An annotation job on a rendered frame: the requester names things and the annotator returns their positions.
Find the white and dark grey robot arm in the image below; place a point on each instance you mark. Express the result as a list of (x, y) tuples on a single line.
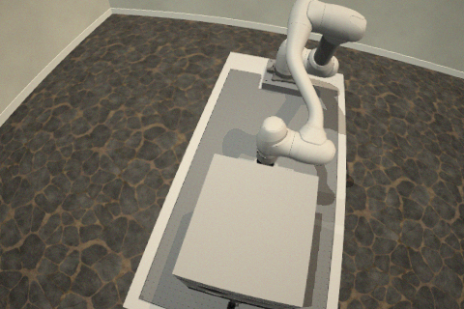
[(337, 25)]

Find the grey benchtop instrument with drawer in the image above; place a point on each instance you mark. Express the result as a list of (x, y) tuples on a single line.
[(250, 234)]

